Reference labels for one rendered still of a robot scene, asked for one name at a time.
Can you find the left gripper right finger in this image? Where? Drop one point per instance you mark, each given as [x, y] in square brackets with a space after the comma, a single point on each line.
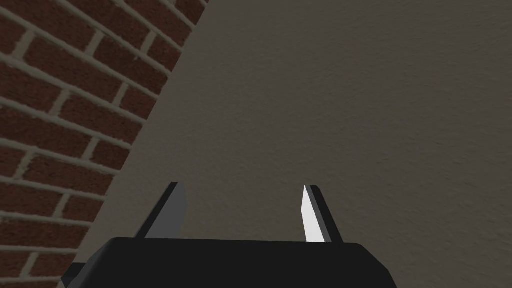
[318, 218]

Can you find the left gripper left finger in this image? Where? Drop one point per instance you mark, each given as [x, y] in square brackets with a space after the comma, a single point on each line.
[166, 214]

